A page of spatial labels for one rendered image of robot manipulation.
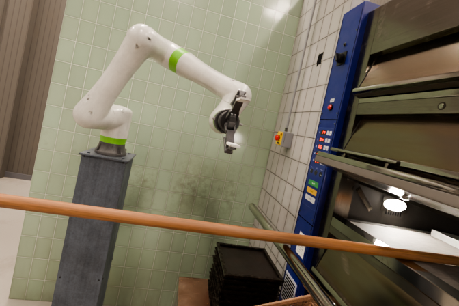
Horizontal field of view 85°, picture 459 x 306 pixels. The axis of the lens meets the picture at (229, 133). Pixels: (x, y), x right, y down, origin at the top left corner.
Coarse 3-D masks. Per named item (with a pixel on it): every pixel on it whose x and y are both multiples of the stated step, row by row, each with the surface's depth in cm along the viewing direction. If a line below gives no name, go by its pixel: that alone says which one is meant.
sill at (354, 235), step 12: (336, 228) 104; (348, 228) 97; (360, 228) 99; (360, 240) 90; (372, 240) 87; (396, 264) 75; (408, 264) 73; (408, 276) 71; (420, 276) 68; (432, 276) 69; (420, 288) 67; (432, 288) 64; (444, 288) 63; (444, 300) 61; (456, 300) 59
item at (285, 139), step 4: (280, 132) 165; (284, 132) 160; (280, 136) 163; (284, 136) 160; (288, 136) 161; (292, 136) 161; (280, 140) 162; (284, 140) 160; (288, 140) 161; (276, 144) 168; (280, 144) 161; (284, 144) 161; (288, 144) 161
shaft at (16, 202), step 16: (16, 208) 56; (32, 208) 57; (48, 208) 57; (64, 208) 58; (80, 208) 59; (96, 208) 60; (112, 208) 62; (144, 224) 61; (160, 224) 62; (176, 224) 63; (192, 224) 64; (208, 224) 65; (224, 224) 66; (272, 240) 68; (288, 240) 68; (304, 240) 69; (320, 240) 70; (336, 240) 72; (384, 256) 75; (400, 256) 75; (416, 256) 76; (432, 256) 77; (448, 256) 79
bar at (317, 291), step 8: (256, 208) 97; (256, 216) 92; (264, 224) 84; (280, 248) 69; (288, 248) 68; (288, 256) 65; (296, 256) 64; (296, 264) 61; (296, 272) 59; (304, 272) 57; (304, 280) 56; (312, 280) 54; (312, 288) 53; (320, 288) 52; (312, 296) 52; (320, 296) 50; (328, 296) 50; (320, 304) 49; (328, 304) 48
